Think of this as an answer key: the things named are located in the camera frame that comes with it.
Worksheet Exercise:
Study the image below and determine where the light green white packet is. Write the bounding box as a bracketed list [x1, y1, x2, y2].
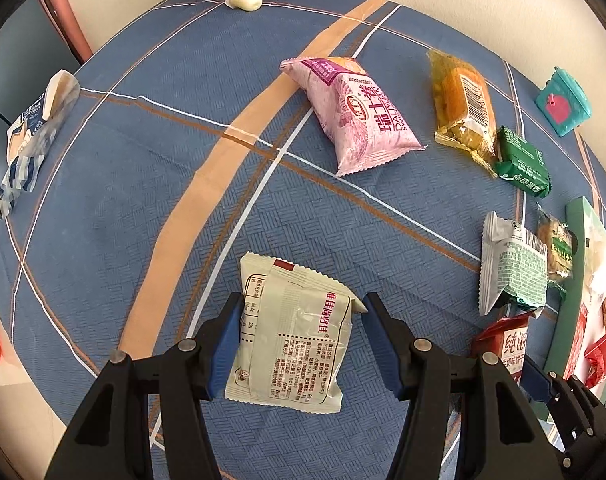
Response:
[478, 211, 550, 317]

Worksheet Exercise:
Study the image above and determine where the red white-label snack packet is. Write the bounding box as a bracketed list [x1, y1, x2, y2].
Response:
[470, 312, 531, 388]

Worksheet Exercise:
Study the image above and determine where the green-rimmed white tray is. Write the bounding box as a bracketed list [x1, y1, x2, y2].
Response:
[543, 196, 606, 406]

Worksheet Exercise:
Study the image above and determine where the dark grey cabinet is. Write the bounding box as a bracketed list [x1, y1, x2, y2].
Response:
[0, 0, 84, 126]

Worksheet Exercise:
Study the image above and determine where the clear white bun packet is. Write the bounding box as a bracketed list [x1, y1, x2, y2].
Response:
[585, 220, 606, 301]

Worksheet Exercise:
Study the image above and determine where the cream-white snack packet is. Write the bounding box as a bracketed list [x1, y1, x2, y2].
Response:
[224, 251, 369, 415]

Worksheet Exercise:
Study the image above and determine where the dark green snack packet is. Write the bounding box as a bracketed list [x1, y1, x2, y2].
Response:
[493, 125, 552, 197]

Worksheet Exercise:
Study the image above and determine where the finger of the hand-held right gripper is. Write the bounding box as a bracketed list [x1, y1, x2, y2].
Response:
[565, 375, 606, 441]
[522, 360, 591, 468]

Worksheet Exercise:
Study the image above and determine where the pink purple snack packet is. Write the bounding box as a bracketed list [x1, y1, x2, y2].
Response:
[279, 56, 428, 178]

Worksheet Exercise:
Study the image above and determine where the red starred snack packet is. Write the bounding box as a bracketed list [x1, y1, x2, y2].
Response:
[583, 327, 606, 390]

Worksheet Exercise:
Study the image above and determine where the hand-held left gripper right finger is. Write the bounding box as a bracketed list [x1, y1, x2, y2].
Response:
[361, 292, 564, 480]

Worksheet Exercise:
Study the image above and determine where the orange cake packet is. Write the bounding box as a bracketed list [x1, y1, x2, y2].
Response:
[427, 49, 501, 179]

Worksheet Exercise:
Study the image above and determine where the teal toy box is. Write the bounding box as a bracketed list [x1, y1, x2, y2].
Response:
[535, 66, 592, 137]

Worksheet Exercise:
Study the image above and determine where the blue white crumpled bag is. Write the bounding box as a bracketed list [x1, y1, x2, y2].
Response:
[0, 69, 81, 221]

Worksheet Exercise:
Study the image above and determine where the blue plaid tablecloth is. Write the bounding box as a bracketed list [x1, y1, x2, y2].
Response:
[0, 0, 606, 480]

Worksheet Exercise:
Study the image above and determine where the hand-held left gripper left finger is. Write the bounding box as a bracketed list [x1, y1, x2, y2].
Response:
[43, 292, 244, 480]

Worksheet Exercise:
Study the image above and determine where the clear round biscuit packet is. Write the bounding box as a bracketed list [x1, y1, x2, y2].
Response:
[535, 205, 578, 301]

